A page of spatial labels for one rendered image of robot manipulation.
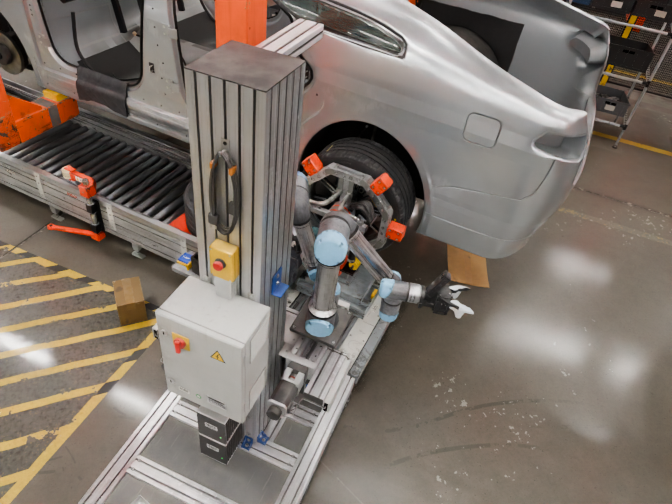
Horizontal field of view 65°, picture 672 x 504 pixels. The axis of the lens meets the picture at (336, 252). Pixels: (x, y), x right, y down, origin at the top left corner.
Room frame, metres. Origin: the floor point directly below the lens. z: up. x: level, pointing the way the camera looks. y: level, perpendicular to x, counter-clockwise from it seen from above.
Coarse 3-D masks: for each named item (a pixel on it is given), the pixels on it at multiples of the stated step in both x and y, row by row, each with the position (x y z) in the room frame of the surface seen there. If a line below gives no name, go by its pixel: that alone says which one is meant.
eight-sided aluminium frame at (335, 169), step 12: (324, 168) 2.42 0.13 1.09; (336, 168) 2.39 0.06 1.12; (348, 168) 2.41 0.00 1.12; (312, 180) 2.42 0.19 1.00; (348, 180) 2.35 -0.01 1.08; (360, 180) 2.33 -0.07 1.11; (372, 180) 2.35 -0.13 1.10; (372, 192) 2.30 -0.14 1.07; (384, 204) 2.32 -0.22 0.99; (312, 216) 2.47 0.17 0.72; (384, 216) 2.27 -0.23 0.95; (384, 228) 2.27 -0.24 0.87; (372, 240) 2.33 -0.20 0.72; (384, 240) 2.28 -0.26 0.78; (348, 252) 2.32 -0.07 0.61
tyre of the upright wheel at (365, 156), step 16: (336, 144) 2.63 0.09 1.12; (352, 144) 2.57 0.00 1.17; (368, 144) 2.59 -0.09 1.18; (320, 160) 2.50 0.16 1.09; (336, 160) 2.47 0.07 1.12; (352, 160) 2.44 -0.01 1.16; (368, 160) 2.43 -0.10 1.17; (384, 160) 2.49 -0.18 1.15; (400, 160) 2.57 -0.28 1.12; (400, 176) 2.46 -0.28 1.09; (384, 192) 2.37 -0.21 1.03; (400, 192) 2.38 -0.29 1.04; (400, 208) 2.33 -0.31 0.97
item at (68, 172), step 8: (64, 168) 2.84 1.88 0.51; (72, 168) 2.85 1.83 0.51; (64, 176) 2.82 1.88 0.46; (72, 176) 2.82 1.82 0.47; (80, 176) 2.80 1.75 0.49; (88, 176) 2.81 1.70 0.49; (80, 192) 2.68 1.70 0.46; (88, 192) 2.67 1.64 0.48; (72, 232) 2.70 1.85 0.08; (80, 232) 2.69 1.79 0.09; (88, 232) 2.70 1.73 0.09; (96, 240) 2.67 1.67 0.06
